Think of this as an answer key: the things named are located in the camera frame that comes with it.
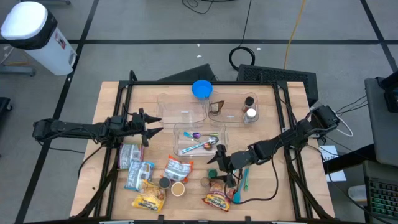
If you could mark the small iridescent metal spoon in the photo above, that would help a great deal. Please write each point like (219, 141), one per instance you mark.
(207, 146)

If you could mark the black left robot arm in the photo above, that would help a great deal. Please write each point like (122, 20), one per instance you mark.
(77, 128)

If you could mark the clear plastic bin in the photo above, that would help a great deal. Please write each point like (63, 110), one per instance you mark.
(182, 112)
(230, 116)
(199, 152)

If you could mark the brown seasoning packet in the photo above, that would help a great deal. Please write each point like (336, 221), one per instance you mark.
(217, 107)

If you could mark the black desk device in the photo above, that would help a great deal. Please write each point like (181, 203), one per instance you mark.
(391, 96)

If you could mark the white lid spice jar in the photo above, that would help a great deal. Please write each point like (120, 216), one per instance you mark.
(251, 114)

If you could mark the red ramen packet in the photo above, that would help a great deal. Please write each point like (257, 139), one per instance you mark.
(217, 199)

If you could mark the grey stand foot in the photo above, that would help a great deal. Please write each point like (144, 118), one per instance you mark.
(15, 71)

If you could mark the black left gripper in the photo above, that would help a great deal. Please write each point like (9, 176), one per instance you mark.
(133, 124)

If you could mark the black aluminium rig frame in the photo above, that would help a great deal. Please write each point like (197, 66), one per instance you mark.
(155, 83)

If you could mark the blue ramen packet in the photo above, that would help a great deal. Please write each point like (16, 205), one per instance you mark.
(138, 174)

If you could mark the orange ramen packet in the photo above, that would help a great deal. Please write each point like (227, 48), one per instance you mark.
(177, 170)

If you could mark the green lid glass jar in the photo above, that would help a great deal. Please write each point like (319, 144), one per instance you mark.
(212, 173)

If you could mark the black slanted panel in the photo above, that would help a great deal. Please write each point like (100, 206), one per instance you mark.
(196, 74)

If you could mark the teal plastic spatula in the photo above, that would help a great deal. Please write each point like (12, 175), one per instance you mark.
(237, 196)

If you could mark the grey side desk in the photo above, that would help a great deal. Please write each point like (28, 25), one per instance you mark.
(382, 140)

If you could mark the backlit keyboard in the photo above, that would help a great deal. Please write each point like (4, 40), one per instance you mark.
(384, 199)

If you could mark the black floor object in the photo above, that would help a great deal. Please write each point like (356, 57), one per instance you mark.
(4, 104)

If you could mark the purple label garlic powder jar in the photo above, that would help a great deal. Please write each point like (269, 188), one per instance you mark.
(164, 183)

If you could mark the yellow ramen packet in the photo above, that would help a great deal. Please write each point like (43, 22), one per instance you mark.
(149, 200)

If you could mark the black lid brown spice jar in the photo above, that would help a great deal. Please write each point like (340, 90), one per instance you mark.
(249, 101)

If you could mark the pink green ramen packet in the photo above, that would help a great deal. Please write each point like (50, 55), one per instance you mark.
(130, 155)

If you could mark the white rounded object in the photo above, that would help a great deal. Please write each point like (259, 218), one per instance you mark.
(357, 193)

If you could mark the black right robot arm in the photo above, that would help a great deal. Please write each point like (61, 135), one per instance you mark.
(280, 141)

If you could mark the small cork stopper jar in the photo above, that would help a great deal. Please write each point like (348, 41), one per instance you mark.
(205, 181)

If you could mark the black desk bar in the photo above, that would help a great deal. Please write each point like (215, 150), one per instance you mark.
(351, 157)

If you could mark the white trash can black rim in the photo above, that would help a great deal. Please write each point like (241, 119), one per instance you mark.
(46, 46)

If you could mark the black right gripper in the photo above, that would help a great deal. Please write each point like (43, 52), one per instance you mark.
(233, 163)

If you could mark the white paper sheet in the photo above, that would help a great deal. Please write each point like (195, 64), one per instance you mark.
(328, 152)

